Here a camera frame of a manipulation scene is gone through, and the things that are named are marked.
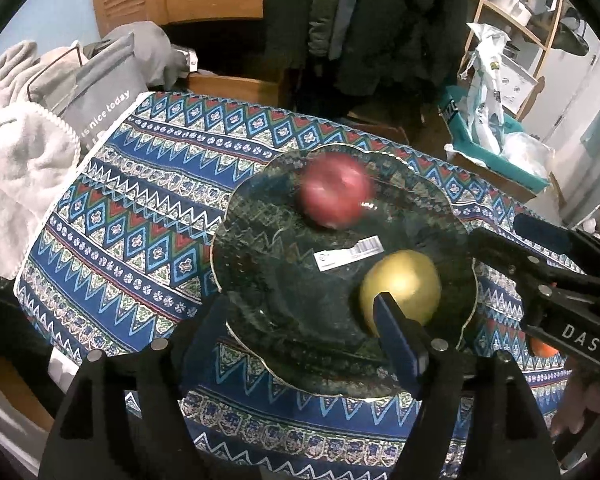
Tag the grey clothing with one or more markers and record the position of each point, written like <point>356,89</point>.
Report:
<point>150,50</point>

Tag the white towel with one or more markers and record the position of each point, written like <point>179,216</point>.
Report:
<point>25,175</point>

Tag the blue patterned tablecloth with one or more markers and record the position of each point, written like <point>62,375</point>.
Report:
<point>130,220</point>

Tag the white plastic bag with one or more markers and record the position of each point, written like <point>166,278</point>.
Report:
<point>487,85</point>

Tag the wooden shelf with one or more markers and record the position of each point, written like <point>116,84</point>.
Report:
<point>535,35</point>

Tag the light grey fleece blanket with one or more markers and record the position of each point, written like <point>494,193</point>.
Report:
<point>5,75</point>

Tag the large cardboard box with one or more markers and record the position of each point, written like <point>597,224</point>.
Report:
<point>500,182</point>

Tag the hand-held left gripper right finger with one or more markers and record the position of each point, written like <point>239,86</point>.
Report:
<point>395,332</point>

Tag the dark glass plate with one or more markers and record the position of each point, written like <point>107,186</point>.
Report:
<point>270,270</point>

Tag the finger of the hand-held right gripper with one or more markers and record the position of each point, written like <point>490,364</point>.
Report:
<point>540,232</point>
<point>505,252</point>

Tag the grey jacket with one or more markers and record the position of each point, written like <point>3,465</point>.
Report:
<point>332,5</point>

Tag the red apple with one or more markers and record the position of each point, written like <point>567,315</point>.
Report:
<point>335,190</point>

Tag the dark pan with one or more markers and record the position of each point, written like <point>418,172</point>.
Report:
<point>576,32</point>

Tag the person's right hand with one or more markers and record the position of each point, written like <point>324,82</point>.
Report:
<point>580,400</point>

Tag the teal crate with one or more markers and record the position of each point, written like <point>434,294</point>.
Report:
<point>472,135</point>

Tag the white pot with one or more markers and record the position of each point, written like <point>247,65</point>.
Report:
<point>510,7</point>

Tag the black coat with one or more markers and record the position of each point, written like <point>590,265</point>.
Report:
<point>410,25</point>

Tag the closed cardboard box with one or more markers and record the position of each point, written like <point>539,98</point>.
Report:
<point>230,89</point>

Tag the white box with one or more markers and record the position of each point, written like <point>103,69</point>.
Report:
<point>519,82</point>

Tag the grey printed bag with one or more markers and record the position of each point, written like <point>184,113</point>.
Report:
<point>100,90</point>

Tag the yellow pear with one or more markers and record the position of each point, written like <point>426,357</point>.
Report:
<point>410,280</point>

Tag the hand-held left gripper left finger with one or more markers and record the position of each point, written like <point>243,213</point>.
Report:
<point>205,340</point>

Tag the clear plastic bag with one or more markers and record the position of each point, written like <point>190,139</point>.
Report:
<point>527,155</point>

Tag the orange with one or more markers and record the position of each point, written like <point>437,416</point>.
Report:
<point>542,349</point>

